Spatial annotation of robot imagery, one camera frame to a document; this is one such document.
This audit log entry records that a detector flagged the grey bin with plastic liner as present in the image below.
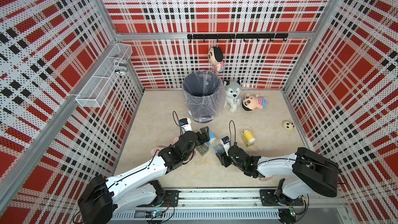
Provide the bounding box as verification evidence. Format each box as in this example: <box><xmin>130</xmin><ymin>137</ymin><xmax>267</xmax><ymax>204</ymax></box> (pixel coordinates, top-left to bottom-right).
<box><xmin>182</xmin><ymin>70</ymin><xmax>226</xmax><ymax>123</ymax></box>

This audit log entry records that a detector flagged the blue sharpener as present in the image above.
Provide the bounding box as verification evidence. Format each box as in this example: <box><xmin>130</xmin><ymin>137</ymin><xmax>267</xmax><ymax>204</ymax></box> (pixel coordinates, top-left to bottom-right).
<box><xmin>206</xmin><ymin>131</ymin><xmax>217</xmax><ymax>147</ymax></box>

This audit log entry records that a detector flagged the lying cartoon boy doll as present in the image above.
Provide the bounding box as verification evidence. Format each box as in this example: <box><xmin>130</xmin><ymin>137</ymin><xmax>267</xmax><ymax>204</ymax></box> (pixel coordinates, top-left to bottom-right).
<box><xmin>241</xmin><ymin>94</ymin><xmax>267</xmax><ymax>111</ymax></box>

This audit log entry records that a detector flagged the black wall hook rail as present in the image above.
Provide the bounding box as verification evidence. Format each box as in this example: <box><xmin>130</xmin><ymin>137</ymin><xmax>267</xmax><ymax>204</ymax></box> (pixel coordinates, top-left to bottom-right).
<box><xmin>187</xmin><ymin>33</ymin><xmax>289</xmax><ymax>41</ymax></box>

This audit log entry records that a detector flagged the green circuit board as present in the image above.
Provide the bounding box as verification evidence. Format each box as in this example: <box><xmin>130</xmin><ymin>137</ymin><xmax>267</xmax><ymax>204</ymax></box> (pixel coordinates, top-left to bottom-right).
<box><xmin>278</xmin><ymin>208</ymin><xmax>296</xmax><ymax>224</ymax></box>
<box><xmin>145</xmin><ymin>210</ymin><xmax>163</xmax><ymax>219</ymax></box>

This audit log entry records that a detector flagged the white wire wall basket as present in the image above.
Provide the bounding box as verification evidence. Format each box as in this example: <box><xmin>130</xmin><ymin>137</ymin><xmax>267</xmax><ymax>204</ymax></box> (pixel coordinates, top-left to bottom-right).
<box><xmin>76</xmin><ymin>43</ymin><xmax>132</xmax><ymax>108</ymax></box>

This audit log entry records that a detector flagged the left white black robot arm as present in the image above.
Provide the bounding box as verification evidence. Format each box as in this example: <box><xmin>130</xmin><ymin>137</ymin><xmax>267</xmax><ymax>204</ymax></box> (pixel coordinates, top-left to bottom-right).
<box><xmin>77</xmin><ymin>127</ymin><xmax>210</xmax><ymax>224</ymax></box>

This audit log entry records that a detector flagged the translucent grey sharpener tray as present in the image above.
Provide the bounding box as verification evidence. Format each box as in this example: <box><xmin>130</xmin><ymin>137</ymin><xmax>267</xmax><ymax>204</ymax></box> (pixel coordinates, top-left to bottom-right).
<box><xmin>195</xmin><ymin>144</ymin><xmax>209</xmax><ymax>156</ymax></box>

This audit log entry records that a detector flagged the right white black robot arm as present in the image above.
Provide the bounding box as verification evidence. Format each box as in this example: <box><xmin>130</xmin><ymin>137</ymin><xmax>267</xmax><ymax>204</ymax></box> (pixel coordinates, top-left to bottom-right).
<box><xmin>215</xmin><ymin>144</ymin><xmax>339</xmax><ymax>206</ymax></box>

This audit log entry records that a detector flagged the translucent blue sharpener tray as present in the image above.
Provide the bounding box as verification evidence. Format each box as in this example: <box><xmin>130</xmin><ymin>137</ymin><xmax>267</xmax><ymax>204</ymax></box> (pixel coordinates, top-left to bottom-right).
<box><xmin>214</xmin><ymin>144</ymin><xmax>225</xmax><ymax>154</ymax></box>

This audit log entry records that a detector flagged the hanging cartoon boy doll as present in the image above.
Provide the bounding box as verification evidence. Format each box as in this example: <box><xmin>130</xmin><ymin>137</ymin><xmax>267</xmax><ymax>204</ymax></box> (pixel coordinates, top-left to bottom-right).
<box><xmin>207</xmin><ymin>47</ymin><xmax>225</xmax><ymax>72</ymax></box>

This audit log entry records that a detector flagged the right green circuit board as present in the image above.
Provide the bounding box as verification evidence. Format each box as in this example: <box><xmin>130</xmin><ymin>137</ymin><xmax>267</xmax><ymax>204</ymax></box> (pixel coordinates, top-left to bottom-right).
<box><xmin>278</xmin><ymin>208</ymin><xmax>296</xmax><ymax>224</ymax></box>

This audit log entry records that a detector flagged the cream panda face ball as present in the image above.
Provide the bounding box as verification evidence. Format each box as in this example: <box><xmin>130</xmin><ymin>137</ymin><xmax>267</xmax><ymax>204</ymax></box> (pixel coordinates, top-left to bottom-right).
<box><xmin>282</xmin><ymin>120</ymin><xmax>295</xmax><ymax>131</ymax></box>

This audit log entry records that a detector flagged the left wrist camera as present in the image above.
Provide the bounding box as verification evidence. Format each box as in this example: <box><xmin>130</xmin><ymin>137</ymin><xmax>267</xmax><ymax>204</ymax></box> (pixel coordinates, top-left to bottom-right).
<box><xmin>179</xmin><ymin>118</ymin><xmax>192</xmax><ymax>133</ymax></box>

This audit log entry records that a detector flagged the black white can in basket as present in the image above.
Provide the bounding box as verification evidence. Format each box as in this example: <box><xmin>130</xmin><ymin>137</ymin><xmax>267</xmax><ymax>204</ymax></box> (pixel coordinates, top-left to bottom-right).
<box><xmin>114</xmin><ymin>55</ymin><xmax>127</xmax><ymax>76</ymax></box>

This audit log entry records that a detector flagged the husky plush toy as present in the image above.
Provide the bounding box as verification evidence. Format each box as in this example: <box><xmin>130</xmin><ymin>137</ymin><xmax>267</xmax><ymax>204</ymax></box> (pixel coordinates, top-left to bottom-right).
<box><xmin>223</xmin><ymin>79</ymin><xmax>241</xmax><ymax>113</ymax></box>

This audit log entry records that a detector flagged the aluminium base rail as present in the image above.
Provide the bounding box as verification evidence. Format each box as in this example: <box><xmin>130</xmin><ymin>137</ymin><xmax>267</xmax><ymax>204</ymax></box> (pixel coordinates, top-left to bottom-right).
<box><xmin>108</xmin><ymin>188</ymin><xmax>355</xmax><ymax>224</ymax></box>

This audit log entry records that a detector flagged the left green circuit board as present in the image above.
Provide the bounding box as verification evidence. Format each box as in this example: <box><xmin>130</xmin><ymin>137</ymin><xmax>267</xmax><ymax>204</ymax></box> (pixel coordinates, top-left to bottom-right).
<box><xmin>145</xmin><ymin>210</ymin><xmax>163</xmax><ymax>219</ymax></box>

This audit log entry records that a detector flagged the pink sharpener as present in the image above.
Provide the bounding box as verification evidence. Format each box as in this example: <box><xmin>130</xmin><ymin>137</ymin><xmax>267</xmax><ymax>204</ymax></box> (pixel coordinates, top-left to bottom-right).
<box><xmin>258</xmin><ymin>176</ymin><xmax>273</xmax><ymax>181</ymax></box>
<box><xmin>151</xmin><ymin>146</ymin><xmax>165</xmax><ymax>156</ymax></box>

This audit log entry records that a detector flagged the yellow pencil sharpener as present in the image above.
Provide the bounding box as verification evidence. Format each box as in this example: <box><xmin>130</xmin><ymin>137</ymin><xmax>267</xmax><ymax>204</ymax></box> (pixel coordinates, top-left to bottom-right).
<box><xmin>241</xmin><ymin>129</ymin><xmax>256</xmax><ymax>147</ymax></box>

